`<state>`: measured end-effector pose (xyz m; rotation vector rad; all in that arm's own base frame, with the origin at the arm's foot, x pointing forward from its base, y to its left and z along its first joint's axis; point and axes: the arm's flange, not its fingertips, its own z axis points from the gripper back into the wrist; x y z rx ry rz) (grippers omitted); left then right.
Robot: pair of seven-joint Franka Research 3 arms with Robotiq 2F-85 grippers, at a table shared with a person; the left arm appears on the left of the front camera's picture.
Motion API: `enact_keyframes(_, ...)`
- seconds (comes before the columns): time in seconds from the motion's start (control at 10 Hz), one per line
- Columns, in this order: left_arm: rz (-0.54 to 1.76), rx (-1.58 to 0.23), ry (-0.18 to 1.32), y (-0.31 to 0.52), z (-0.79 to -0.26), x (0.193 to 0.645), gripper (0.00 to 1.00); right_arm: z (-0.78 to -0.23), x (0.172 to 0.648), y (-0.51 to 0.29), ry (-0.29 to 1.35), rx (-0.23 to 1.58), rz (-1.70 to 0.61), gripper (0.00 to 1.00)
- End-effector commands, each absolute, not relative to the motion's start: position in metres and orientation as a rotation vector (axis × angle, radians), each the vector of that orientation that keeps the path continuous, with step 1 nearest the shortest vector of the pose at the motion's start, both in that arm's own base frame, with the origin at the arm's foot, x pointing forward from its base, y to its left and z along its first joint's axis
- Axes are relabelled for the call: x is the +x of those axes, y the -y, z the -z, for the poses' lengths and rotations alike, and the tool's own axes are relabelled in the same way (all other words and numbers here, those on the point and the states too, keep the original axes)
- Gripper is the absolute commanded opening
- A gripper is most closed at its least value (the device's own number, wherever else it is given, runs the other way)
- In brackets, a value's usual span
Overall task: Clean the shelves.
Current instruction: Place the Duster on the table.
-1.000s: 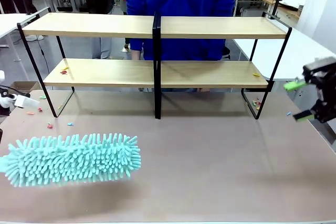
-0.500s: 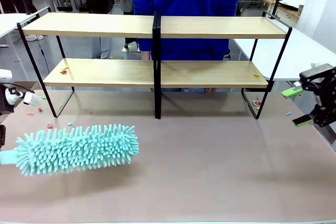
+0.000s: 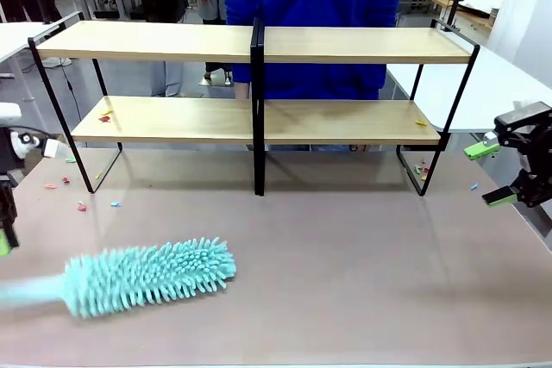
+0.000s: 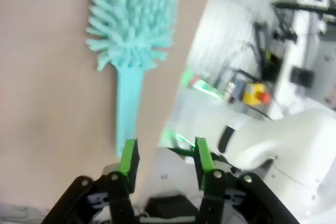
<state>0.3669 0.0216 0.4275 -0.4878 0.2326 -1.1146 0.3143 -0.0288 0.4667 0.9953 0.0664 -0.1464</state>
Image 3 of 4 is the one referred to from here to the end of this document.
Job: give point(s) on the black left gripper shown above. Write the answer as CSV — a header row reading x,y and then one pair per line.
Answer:
x,y
5,150

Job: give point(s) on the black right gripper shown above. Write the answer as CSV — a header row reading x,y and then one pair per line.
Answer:
x,y
529,160

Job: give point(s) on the teal chenille duster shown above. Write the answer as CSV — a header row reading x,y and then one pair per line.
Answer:
x,y
151,275

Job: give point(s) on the person's right hand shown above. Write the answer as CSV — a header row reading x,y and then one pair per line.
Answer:
x,y
242,90

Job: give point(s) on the wooden work table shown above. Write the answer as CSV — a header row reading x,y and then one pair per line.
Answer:
x,y
470,19

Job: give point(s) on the wooden two-tier shelf unit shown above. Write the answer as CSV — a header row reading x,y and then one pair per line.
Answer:
x,y
172,47
366,51

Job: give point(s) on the person in blue sweater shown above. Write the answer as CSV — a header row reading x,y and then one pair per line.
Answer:
x,y
310,6

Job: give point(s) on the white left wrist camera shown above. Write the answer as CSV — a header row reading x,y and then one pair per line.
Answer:
x,y
54,148

